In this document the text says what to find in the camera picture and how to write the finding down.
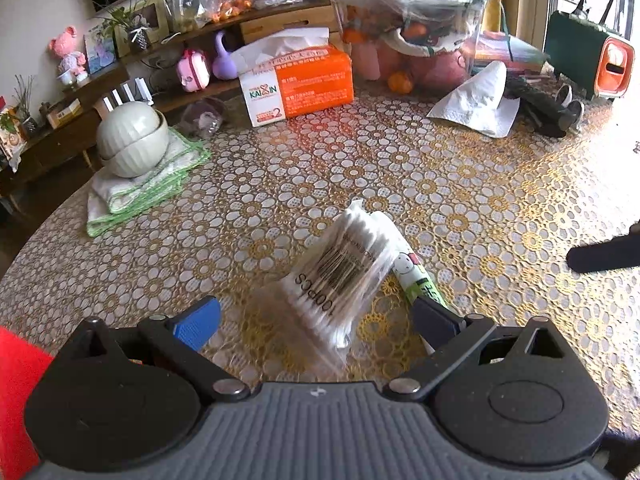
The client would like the white router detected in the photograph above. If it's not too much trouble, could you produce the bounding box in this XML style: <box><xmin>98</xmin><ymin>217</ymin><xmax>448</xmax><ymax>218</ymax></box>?
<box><xmin>95</xmin><ymin>77</ymin><xmax>154</xmax><ymax>116</ymax></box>

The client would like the clear glass jar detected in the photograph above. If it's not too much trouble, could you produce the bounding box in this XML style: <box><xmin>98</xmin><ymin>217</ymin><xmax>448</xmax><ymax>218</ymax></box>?
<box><xmin>181</xmin><ymin>97</ymin><xmax>226</xmax><ymax>140</ymax></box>

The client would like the plastic bag of oranges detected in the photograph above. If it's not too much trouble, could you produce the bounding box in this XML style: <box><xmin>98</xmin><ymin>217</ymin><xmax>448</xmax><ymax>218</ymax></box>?
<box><xmin>205</xmin><ymin>0</ymin><xmax>254</xmax><ymax>24</ymax></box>

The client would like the plastic-covered fruit container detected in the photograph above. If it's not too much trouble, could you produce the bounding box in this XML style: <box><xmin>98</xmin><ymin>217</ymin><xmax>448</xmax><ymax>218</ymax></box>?
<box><xmin>327</xmin><ymin>0</ymin><xmax>491</xmax><ymax>96</ymax></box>

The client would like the blue pink photo print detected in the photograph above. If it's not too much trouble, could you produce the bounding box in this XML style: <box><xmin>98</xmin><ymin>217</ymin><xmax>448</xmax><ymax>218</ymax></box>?
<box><xmin>84</xmin><ymin>24</ymin><xmax>119</xmax><ymax>74</ymax></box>

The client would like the colourful flat pack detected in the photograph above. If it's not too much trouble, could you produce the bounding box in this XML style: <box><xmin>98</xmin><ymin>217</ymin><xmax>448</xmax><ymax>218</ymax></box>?
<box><xmin>472</xmin><ymin>30</ymin><xmax>549</xmax><ymax>69</ymax></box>

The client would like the green-edged folded cloth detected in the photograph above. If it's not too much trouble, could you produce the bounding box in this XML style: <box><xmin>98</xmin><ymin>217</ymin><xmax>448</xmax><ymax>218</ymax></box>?
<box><xmin>86</xmin><ymin>127</ymin><xmax>214</xmax><ymax>239</ymax></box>

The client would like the dried plant in vase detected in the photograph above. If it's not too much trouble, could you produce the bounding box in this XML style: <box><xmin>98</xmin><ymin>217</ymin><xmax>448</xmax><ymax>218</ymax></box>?
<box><xmin>12</xmin><ymin>74</ymin><xmax>40</xmax><ymax>136</ymax></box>

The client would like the beige photo frame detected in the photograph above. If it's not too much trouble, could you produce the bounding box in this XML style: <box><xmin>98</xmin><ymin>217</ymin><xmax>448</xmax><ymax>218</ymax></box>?
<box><xmin>114</xmin><ymin>0</ymin><xmax>170</xmax><ymax>54</ymax></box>

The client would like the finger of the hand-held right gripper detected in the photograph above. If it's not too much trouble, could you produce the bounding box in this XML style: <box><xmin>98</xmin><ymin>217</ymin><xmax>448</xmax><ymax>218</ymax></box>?
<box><xmin>566</xmin><ymin>224</ymin><xmax>640</xmax><ymax>274</ymax></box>

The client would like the clear plastic bag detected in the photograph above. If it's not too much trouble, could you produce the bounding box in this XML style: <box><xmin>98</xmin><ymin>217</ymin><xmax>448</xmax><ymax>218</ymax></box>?
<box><xmin>165</xmin><ymin>0</ymin><xmax>211</xmax><ymax>34</ymax></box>

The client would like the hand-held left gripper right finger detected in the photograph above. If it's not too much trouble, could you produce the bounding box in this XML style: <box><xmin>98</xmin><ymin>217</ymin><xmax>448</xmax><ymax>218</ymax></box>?
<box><xmin>382</xmin><ymin>295</ymin><xmax>576</xmax><ymax>403</ymax></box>

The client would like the small plant in dark vase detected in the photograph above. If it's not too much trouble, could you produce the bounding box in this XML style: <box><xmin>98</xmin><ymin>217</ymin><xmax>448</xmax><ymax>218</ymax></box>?
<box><xmin>95</xmin><ymin>0</ymin><xmax>156</xmax><ymax>51</ymax></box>

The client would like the black cylindrical device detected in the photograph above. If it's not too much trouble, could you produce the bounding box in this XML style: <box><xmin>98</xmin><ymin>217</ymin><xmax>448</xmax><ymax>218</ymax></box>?
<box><xmin>504</xmin><ymin>77</ymin><xmax>585</xmax><ymax>139</ymax></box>

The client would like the white paper tissue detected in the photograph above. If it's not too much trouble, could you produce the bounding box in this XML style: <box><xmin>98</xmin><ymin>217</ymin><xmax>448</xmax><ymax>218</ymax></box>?
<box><xmin>426</xmin><ymin>60</ymin><xmax>522</xmax><ymax>139</ymax></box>

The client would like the green orange retro box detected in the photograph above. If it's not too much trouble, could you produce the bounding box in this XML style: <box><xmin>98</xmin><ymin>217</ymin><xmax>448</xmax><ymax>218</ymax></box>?
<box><xmin>542</xmin><ymin>10</ymin><xmax>636</xmax><ymax>104</ymax></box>

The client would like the green white cartoon pack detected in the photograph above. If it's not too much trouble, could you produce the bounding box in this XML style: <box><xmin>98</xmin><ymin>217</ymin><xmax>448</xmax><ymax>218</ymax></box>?
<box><xmin>389</xmin><ymin>247</ymin><xmax>450</xmax><ymax>312</ymax></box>

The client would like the lace floral tablecloth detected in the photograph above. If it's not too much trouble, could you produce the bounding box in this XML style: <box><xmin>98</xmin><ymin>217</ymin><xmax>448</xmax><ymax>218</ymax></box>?
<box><xmin>0</xmin><ymin>35</ymin><xmax>640</xmax><ymax>461</ymax></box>

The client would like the loose tangerine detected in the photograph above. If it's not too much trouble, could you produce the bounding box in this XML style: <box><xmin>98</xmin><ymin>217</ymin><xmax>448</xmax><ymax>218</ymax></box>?
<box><xmin>387</xmin><ymin>71</ymin><xmax>416</xmax><ymax>95</ymax></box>

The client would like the floral snack bag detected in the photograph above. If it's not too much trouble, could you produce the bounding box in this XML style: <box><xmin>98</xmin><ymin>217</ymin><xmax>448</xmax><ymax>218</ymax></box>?
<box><xmin>0</xmin><ymin>105</ymin><xmax>29</xmax><ymax>161</ymax></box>

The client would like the red cardboard box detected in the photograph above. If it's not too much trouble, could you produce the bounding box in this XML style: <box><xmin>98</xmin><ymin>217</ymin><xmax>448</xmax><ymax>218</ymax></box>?
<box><xmin>0</xmin><ymin>326</ymin><xmax>55</xmax><ymax>480</ymax></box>

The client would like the purple gourd-shaped toy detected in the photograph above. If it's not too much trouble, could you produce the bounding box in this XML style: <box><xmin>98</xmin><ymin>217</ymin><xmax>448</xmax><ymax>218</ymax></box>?
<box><xmin>212</xmin><ymin>30</ymin><xmax>240</xmax><ymax>81</ymax></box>

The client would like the pink bear figurine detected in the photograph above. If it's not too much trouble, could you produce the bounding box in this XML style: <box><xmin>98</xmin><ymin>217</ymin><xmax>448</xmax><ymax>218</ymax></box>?
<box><xmin>48</xmin><ymin>25</ymin><xmax>90</xmax><ymax>86</ymax></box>

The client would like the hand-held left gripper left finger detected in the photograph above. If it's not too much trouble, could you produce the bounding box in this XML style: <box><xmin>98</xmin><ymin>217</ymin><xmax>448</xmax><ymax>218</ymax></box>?
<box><xmin>65</xmin><ymin>296</ymin><xmax>251</xmax><ymax>404</ymax></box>

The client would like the cotton swab pack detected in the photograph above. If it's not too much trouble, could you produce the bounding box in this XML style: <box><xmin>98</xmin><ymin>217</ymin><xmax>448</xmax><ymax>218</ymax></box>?
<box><xmin>250</xmin><ymin>199</ymin><xmax>404</xmax><ymax>364</ymax></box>

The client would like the pink toy case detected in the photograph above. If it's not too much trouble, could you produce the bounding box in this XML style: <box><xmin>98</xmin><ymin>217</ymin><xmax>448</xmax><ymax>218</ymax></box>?
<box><xmin>176</xmin><ymin>49</ymin><xmax>211</xmax><ymax>94</ymax></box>

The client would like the orange tissue box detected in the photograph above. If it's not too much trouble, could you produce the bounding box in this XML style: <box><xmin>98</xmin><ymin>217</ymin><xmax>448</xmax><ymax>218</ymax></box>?
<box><xmin>231</xmin><ymin>25</ymin><xmax>355</xmax><ymax>129</ymax></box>

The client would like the yellow white box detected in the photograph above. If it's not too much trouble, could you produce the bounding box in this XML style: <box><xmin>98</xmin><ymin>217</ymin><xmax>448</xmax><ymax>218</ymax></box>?
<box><xmin>46</xmin><ymin>97</ymin><xmax>84</xmax><ymax>130</ymax></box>

